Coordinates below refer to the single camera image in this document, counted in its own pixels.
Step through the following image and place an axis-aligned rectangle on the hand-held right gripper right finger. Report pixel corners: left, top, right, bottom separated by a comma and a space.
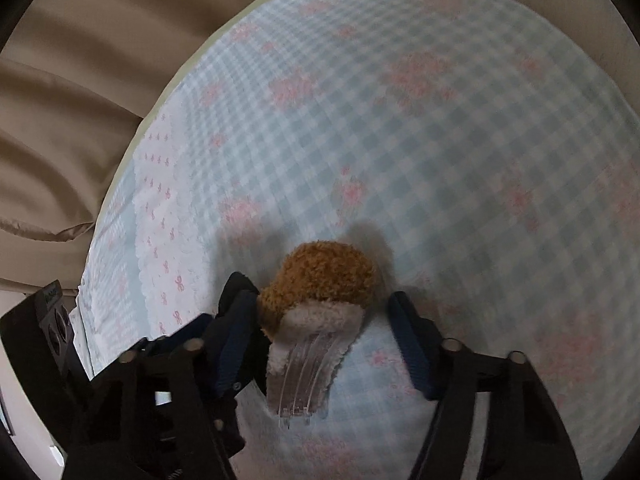
387, 291, 583, 480

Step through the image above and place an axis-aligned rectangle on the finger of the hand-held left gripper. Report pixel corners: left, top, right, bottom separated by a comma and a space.
214, 271, 262, 322

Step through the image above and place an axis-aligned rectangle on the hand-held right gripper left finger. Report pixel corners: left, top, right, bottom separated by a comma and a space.
65, 287, 262, 480

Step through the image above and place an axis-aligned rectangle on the brown plush hair clip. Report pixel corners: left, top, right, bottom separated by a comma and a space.
257, 241, 379, 429

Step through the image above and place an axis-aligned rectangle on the blue checked bed sheet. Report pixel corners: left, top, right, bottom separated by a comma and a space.
75, 0, 640, 480

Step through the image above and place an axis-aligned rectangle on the pale green mattress cover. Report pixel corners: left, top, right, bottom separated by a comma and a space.
97, 0, 286, 226

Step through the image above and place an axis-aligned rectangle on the beige pleated curtain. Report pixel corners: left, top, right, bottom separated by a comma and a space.
0, 0, 331, 293

